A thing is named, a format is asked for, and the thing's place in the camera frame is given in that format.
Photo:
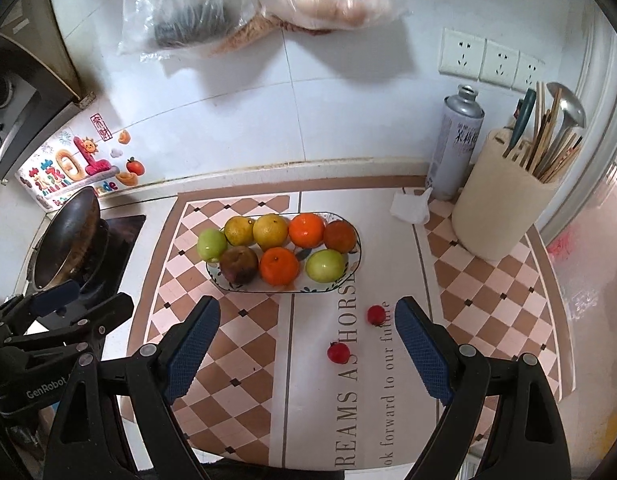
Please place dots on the small yellow citrus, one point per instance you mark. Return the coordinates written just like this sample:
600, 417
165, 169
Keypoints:
238, 231

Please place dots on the oval patterned fruit plate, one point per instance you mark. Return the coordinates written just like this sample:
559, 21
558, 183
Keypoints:
303, 284

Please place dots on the small green apple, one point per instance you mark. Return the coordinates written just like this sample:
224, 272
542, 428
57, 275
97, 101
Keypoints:
211, 244

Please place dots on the black wok pan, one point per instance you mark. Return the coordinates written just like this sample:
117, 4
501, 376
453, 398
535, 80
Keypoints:
61, 252

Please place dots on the large yellow citrus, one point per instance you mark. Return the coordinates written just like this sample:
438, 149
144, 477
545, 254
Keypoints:
270, 230

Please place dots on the wooden chopsticks bundle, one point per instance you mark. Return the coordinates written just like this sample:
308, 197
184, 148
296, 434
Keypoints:
535, 139

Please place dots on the large green apple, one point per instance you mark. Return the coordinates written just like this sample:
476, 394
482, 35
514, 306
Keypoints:
325, 266

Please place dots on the metal ladle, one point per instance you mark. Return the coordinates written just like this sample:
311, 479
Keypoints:
569, 114

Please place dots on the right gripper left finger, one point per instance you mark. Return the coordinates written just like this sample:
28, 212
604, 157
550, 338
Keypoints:
185, 345

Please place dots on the dark brown pear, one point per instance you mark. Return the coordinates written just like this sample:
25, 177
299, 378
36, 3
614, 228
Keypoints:
239, 265

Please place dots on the crumpled white tissue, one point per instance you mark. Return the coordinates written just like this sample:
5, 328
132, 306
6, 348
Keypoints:
412, 209

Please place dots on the cream utensil holder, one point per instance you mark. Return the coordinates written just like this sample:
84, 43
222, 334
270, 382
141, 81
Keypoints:
499, 202

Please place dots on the grey gas canister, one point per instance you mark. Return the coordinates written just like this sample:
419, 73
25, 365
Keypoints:
462, 120

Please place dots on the dark orange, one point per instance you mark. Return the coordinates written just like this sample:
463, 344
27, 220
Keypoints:
340, 235

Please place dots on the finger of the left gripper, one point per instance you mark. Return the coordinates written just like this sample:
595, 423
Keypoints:
76, 322
57, 297

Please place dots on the bright orange mandarin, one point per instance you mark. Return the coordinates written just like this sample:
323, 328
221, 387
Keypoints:
306, 230

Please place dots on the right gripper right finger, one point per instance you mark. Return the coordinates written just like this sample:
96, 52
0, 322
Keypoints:
441, 363

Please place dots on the plastic bag dark contents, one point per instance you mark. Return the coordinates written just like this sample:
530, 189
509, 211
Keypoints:
156, 28

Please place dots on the white wall socket strip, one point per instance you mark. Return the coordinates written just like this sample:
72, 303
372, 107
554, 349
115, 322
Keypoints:
480, 59

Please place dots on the colourful wall sticker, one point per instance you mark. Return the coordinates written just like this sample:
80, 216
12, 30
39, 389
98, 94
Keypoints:
72, 159

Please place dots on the green handled utensil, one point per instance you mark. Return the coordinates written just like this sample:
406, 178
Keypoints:
525, 112

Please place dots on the range hood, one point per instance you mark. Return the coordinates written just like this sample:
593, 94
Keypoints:
40, 90

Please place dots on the checkered counter mat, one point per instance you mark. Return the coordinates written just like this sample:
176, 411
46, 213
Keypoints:
315, 376

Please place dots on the red cherry tomato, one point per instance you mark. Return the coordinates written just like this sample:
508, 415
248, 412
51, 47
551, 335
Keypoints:
377, 315
339, 353

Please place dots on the black gas stove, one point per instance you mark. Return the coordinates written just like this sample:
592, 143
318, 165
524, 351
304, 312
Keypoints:
102, 271

